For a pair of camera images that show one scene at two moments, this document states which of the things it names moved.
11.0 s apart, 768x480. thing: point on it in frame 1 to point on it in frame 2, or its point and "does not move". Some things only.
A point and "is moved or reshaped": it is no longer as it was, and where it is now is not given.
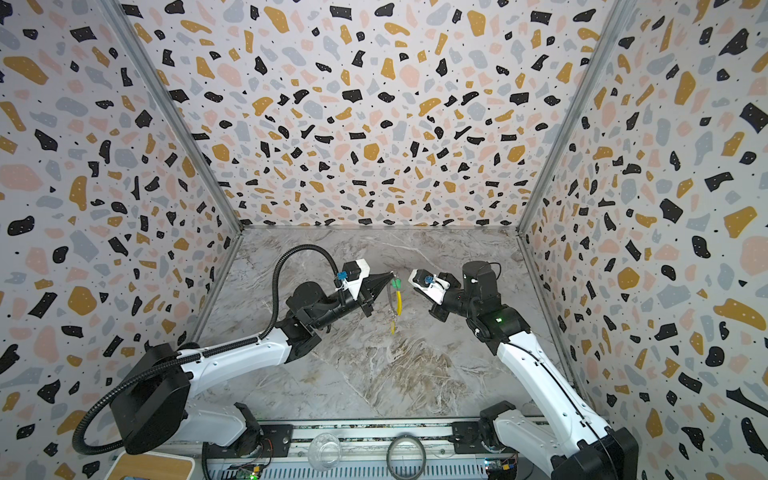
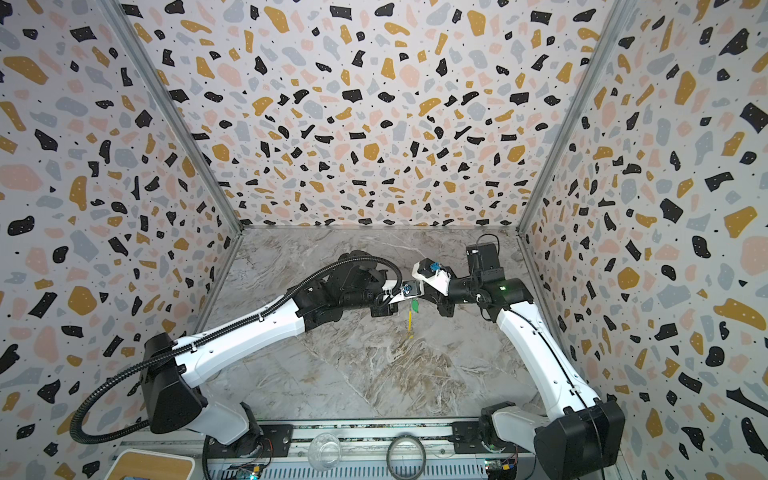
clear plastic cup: [324, 451] does not move
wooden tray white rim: [150, 466] does not move
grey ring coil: [390, 449] does not move
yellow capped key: [399, 302] is moved or reshaped
